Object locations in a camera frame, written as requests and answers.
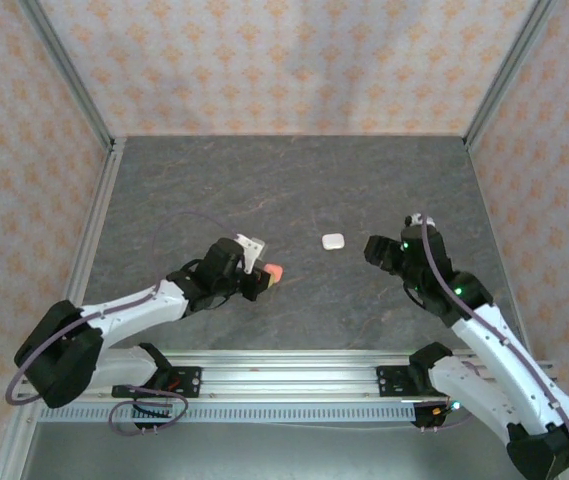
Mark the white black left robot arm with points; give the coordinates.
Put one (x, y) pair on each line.
(129, 305)

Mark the pink earbud charging case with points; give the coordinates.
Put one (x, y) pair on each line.
(277, 273)

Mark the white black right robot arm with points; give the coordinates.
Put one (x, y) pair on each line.
(489, 350)

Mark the aluminium frame post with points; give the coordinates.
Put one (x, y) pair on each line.
(64, 70)
(509, 70)

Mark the white earbud charging case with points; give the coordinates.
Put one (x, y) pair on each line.
(332, 242)

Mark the white right camera mount block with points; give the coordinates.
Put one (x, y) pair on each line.
(413, 218)

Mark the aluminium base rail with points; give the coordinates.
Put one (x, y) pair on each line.
(289, 372)

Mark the aluminium table edge profile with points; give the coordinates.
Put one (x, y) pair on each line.
(94, 225)
(496, 240)

